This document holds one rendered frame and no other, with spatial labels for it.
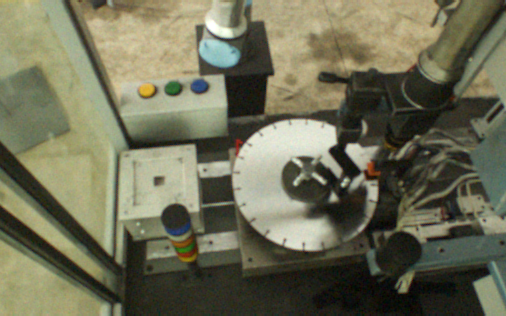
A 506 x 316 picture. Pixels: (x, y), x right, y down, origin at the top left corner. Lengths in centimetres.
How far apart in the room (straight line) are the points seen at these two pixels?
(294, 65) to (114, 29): 110
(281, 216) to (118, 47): 189
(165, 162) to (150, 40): 163
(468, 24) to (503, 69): 8
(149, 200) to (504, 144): 71
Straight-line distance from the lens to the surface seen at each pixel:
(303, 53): 250
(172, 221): 66
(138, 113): 111
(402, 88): 74
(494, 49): 65
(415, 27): 286
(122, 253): 106
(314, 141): 98
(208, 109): 110
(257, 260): 96
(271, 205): 89
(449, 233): 109
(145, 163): 102
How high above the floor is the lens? 177
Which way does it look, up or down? 60 degrees down
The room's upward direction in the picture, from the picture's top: 5 degrees clockwise
